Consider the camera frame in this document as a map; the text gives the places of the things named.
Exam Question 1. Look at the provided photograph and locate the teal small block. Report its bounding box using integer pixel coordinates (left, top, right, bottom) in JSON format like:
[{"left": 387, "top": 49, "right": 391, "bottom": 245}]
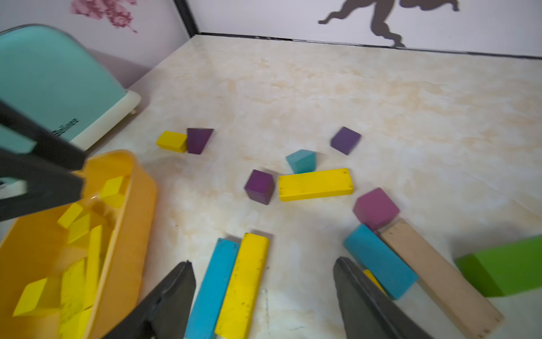
[{"left": 343, "top": 225, "right": 419, "bottom": 300}]

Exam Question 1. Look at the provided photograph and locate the magenta cube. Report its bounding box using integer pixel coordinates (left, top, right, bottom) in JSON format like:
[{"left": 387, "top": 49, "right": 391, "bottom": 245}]
[{"left": 353, "top": 188, "right": 400, "bottom": 231}]

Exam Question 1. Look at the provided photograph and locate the teal long block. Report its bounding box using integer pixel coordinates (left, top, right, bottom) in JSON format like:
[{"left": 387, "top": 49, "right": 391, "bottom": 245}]
[{"left": 184, "top": 238, "right": 240, "bottom": 339}]

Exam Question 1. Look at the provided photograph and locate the yellow plastic tray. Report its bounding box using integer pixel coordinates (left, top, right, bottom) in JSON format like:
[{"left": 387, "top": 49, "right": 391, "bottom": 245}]
[{"left": 1, "top": 150, "right": 157, "bottom": 338}]

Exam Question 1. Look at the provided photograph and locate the purple triangle block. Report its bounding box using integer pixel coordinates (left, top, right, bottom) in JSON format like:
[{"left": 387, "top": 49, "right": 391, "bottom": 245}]
[{"left": 187, "top": 128, "right": 214, "bottom": 155}]

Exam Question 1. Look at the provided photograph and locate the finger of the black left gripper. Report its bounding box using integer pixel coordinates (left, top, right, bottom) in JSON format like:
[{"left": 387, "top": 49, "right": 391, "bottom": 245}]
[
  {"left": 1, "top": 101, "right": 87, "bottom": 171},
  {"left": 1, "top": 148, "right": 85, "bottom": 221}
]

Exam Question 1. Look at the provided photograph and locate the tan long block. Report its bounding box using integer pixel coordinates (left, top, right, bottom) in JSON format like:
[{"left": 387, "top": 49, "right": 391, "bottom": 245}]
[{"left": 379, "top": 219, "right": 505, "bottom": 338}]

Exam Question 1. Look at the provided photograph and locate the mint green toaster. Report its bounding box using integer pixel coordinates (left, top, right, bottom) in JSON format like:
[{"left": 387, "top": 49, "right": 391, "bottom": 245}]
[{"left": 0, "top": 24, "right": 143, "bottom": 187}]

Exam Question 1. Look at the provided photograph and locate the long yellow block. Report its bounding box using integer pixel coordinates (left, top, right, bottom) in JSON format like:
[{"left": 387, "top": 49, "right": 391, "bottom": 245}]
[
  {"left": 215, "top": 233, "right": 270, "bottom": 339},
  {"left": 278, "top": 168, "right": 354, "bottom": 202}
]

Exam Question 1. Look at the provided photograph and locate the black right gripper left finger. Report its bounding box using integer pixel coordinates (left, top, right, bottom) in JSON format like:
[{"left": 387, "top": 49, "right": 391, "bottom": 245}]
[{"left": 104, "top": 261, "right": 196, "bottom": 339}]

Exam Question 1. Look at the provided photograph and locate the yellow flat block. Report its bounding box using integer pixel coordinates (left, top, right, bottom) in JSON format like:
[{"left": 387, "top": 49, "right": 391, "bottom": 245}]
[{"left": 156, "top": 131, "right": 188, "bottom": 153}]

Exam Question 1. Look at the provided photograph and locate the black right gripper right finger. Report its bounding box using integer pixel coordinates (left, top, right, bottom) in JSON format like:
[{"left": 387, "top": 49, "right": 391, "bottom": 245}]
[{"left": 333, "top": 257, "right": 430, "bottom": 339}]

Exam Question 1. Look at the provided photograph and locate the green block upper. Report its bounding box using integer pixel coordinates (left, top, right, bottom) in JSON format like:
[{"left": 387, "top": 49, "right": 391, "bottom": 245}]
[{"left": 454, "top": 236, "right": 541, "bottom": 297}]

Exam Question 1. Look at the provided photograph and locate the yellow medium block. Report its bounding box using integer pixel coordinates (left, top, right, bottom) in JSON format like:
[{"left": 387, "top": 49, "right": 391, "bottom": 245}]
[{"left": 363, "top": 269, "right": 388, "bottom": 295}]

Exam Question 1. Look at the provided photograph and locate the dark purple cube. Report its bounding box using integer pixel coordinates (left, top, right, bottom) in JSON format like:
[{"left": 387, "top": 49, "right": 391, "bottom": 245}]
[{"left": 330, "top": 127, "right": 361, "bottom": 155}]

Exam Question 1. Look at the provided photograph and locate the teal wedge block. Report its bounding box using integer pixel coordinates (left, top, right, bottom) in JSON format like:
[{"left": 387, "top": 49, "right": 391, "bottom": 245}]
[{"left": 286, "top": 150, "right": 317, "bottom": 174}]

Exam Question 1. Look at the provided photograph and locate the purple small block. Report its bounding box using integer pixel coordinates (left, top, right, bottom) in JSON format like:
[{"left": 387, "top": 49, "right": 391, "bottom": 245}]
[{"left": 244, "top": 169, "right": 275, "bottom": 205}]

